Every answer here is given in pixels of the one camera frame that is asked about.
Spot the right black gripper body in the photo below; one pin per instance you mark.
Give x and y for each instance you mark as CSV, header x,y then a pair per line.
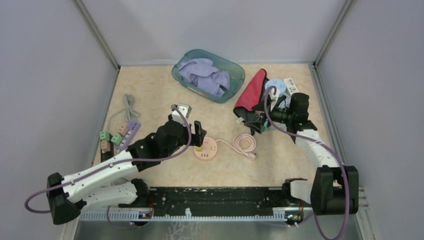
x,y
282,115

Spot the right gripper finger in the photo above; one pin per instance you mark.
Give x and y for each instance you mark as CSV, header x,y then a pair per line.
x,y
254,117
256,127

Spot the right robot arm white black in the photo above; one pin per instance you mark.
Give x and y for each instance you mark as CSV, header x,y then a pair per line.
x,y
335,187

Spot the purple cloth in basin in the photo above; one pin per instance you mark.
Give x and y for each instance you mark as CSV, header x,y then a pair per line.
x,y
201,73

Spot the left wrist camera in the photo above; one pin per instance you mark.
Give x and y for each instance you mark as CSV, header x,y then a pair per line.
x,y
180,113

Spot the white power strip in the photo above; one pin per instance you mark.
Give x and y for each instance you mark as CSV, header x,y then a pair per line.
x,y
291,87

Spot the teal plastic basin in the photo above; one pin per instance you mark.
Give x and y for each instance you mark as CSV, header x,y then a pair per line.
x,y
237,74

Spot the pink plug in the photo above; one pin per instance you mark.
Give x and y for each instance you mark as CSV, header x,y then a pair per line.
x,y
123,130
105,146

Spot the blue round power socket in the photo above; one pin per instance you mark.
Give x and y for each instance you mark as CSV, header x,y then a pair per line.
x,y
278,83

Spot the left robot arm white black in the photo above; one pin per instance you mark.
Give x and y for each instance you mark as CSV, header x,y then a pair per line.
x,y
72,194

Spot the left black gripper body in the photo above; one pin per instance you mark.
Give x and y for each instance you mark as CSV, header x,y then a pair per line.
x,y
185,135

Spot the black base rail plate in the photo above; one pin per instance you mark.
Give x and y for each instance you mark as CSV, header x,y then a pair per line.
x,y
214,201

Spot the red and grey cloth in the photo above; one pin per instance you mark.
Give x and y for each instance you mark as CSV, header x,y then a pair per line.
x,y
251,99

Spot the green plug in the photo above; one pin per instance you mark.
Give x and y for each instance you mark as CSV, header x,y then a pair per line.
x,y
105,136
117,139

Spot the black power strip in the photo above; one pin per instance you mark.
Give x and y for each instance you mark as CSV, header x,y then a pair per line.
x,y
106,155

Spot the pink round power socket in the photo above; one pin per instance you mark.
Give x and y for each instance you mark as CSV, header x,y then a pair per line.
x,y
207,151

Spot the purple power strip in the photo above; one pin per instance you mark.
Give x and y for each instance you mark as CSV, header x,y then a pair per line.
x,y
133,128

